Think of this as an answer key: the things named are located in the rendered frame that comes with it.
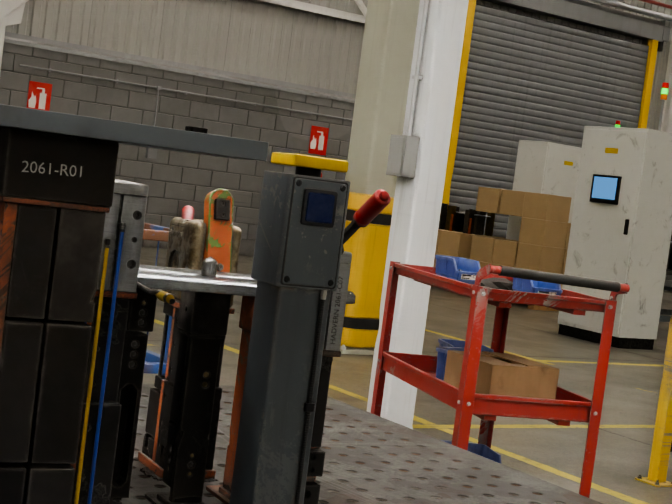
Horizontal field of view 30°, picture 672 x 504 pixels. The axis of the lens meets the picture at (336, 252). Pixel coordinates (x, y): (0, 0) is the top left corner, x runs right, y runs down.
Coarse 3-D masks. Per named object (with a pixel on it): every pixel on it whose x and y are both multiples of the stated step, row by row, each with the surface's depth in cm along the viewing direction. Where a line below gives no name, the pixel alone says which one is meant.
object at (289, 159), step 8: (280, 152) 126; (272, 160) 127; (280, 160) 126; (288, 160) 124; (296, 160) 123; (304, 160) 123; (312, 160) 123; (320, 160) 124; (328, 160) 124; (336, 160) 125; (344, 160) 125; (296, 168) 126; (304, 168) 125; (312, 168) 125; (320, 168) 124; (328, 168) 124; (336, 168) 125; (344, 168) 125
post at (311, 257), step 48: (288, 192) 122; (336, 192) 124; (288, 240) 123; (336, 240) 125; (288, 288) 124; (336, 288) 126; (288, 336) 124; (288, 384) 125; (240, 432) 128; (288, 432) 125; (240, 480) 127; (288, 480) 126
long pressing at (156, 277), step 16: (144, 272) 152; (160, 272) 157; (176, 272) 159; (192, 272) 161; (224, 272) 167; (160, 288) 146; (176, 288) 147; (192, 288) 148; (208, 288) 149; (224, 288) 150; (240, 288) 151
